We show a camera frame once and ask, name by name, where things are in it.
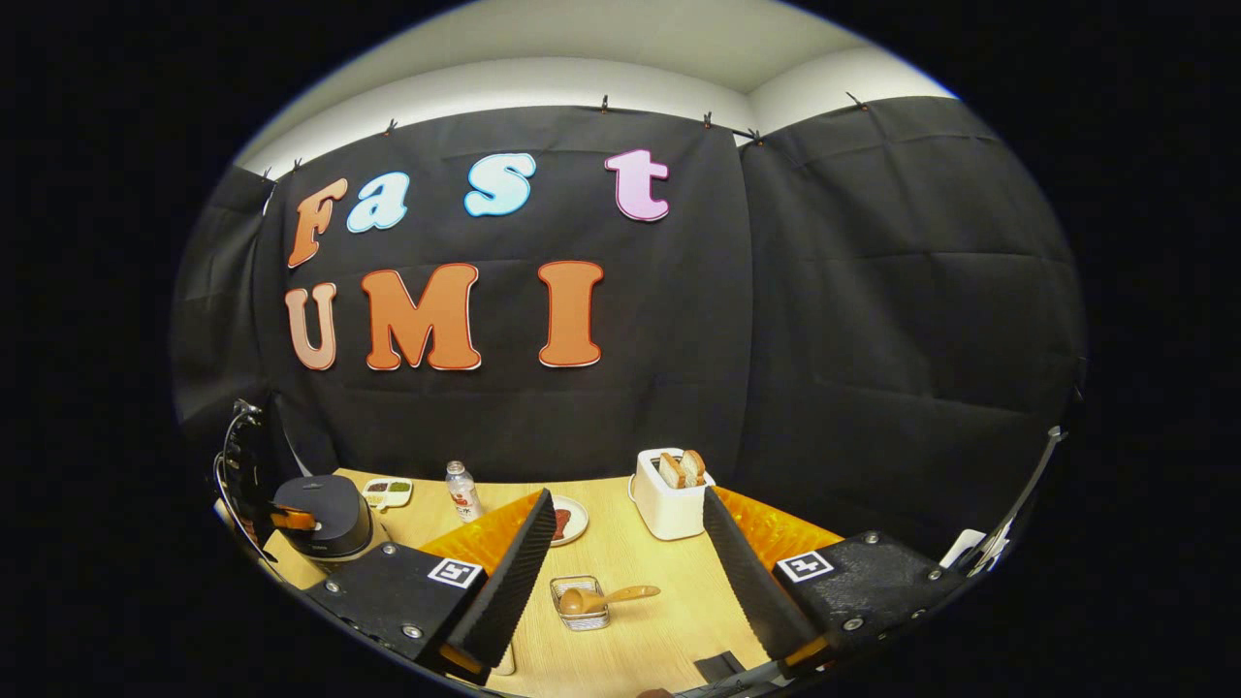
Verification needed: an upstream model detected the thin metal rod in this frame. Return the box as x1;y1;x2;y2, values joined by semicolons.
979;425;1069;573

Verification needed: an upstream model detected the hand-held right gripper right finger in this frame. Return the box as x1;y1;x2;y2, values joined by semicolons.
702;483;971;682

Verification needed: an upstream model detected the wooden spoon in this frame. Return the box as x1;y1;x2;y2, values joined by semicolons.
559;585;662;617

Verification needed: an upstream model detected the clear drink bottle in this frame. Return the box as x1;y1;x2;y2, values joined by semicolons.
445;460;486;524

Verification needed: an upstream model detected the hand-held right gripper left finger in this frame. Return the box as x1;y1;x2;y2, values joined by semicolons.
302;488;558;687

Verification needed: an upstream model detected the white toaster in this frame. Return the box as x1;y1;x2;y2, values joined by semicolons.
627;448;718;541

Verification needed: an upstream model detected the white sheet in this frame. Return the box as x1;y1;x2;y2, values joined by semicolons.
939;528;1011;575

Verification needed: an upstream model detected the black backdrop cloth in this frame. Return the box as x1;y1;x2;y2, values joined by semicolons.
167;95;1087;583

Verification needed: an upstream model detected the round white plate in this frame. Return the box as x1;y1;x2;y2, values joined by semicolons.
551;495;589;547

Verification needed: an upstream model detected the clear square chopstick holder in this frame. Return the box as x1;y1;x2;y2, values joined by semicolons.
550;575;612;632

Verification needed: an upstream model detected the small white divided dish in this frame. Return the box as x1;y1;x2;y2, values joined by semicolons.
362;477;414;512

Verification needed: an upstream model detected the black and beige rice cooker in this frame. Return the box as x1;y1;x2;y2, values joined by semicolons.
271;474;389;564

